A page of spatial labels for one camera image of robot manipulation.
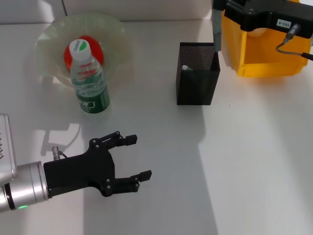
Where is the white paper ball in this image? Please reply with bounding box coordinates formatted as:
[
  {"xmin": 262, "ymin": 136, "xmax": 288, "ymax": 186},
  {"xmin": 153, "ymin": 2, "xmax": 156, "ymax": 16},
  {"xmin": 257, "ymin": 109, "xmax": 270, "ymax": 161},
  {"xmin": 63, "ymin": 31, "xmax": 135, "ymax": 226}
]
[{"xmin": 246, "ymin": 27, "xmax": 267, "ymax": 38}]

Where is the grey marker pen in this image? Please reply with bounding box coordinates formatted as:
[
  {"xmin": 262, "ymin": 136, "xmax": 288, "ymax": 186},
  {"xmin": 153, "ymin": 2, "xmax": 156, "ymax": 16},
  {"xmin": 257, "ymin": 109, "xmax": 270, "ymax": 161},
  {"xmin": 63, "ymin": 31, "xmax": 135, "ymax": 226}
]
[{"xmin": 212, "ymin": 9, "xmax": 223, "ymax": 52}]

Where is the right arm cable with plugs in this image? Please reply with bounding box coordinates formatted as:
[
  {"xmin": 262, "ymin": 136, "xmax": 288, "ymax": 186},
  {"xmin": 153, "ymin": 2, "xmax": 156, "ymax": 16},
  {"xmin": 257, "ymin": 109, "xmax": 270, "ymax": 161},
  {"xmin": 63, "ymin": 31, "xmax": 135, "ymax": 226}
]
[{"xmin": 275, "ymin": 23, "xmax": 313, "ymax": 61}]

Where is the clear green-label water bottle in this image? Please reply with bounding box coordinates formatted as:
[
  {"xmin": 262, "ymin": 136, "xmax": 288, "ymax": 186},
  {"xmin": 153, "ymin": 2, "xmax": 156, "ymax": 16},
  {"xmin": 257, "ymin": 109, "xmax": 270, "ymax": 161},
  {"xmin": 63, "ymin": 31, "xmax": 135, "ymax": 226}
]
[{"xmin": 68, "ymin": 39, "xmax": 111, "ymax": 115}]

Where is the red-orange orange fruit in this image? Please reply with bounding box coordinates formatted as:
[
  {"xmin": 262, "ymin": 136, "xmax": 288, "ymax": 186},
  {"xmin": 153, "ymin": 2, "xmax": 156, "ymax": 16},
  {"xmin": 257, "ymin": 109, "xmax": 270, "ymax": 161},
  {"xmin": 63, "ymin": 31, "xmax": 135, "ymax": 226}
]
[{"xmin": 64, "ymin": 34, "xmax": 105, "ymax": 67}]

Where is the green glass fruit plate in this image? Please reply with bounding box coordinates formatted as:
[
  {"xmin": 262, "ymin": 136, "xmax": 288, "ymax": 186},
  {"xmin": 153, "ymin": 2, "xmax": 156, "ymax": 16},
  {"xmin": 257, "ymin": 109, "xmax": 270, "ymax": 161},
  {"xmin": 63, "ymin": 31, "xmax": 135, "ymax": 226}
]
[{"xmin": 33, "ymin": 14, "xmax": 134, "ymax": 94}]

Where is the black mesh pen holder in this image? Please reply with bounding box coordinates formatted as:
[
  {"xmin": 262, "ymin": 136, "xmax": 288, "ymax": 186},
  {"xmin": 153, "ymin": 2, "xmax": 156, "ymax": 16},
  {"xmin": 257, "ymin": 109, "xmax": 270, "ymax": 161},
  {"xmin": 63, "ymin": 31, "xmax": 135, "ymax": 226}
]
[{"xmin": 176, "ymin": 42, "xmax": 221, "ymax": 106}]

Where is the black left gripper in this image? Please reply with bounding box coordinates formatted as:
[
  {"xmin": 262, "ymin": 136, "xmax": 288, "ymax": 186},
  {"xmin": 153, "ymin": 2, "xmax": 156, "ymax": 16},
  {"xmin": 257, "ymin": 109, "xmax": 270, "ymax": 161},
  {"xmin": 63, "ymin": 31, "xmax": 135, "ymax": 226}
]
[{"xmin": 43, "ymin": 131, "xmax": 153, "ymax": 198}]

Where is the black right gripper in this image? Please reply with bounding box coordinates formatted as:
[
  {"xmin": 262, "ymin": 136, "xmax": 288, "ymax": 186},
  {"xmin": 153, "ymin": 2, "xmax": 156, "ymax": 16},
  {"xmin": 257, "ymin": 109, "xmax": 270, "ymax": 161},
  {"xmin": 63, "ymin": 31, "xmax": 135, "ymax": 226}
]
[{"xmin": 212, "ymin": 0, "xmax": 313, "ymax": 40}]

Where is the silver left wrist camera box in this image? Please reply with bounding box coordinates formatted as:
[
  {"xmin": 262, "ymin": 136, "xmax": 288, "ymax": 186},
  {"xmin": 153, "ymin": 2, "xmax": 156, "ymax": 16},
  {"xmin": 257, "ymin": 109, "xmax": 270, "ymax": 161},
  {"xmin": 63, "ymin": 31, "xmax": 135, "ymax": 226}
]
[{"xmin": 0, "ymin": 113, "xmax": 19, "ymax": 184}]

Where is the yellow plastic storage bin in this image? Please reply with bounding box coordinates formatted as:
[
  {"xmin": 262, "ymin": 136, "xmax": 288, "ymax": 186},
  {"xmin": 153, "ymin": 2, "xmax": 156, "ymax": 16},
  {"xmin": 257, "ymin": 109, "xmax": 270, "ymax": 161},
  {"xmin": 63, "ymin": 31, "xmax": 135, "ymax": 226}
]
[{"xmin": 222, "ymin": 0, "xmax": 313, "ymax": 78}]

